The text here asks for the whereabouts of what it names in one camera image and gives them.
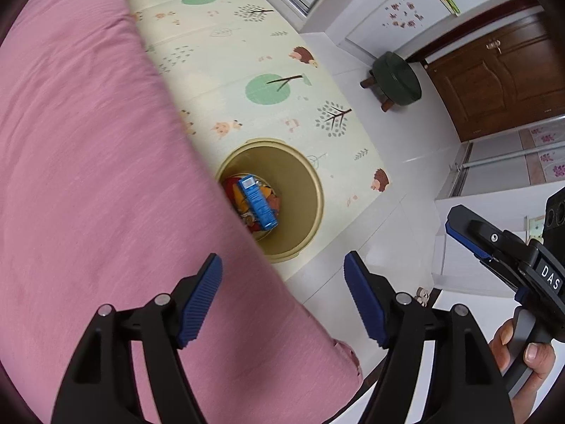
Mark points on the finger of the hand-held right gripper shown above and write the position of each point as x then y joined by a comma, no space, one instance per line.
485,234
499,269

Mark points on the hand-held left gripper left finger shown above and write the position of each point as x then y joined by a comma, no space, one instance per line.
201,304

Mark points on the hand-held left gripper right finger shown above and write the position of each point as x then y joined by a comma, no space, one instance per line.
366,304

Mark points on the blue drink carton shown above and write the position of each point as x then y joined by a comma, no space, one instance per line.
258,205

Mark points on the red snack wrapper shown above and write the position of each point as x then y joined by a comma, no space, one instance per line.
228,187

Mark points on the beige trash bin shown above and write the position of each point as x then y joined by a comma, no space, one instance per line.
300,198

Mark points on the person's right hand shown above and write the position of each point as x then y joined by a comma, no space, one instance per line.
540,360

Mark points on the brown wooden door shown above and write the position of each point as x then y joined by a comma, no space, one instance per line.
503,79

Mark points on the dark green stool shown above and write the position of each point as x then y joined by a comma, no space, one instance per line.
397,79

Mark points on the white stickered cabinet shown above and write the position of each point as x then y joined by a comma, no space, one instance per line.
379,4

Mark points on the printed play mat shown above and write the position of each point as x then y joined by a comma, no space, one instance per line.
247,53

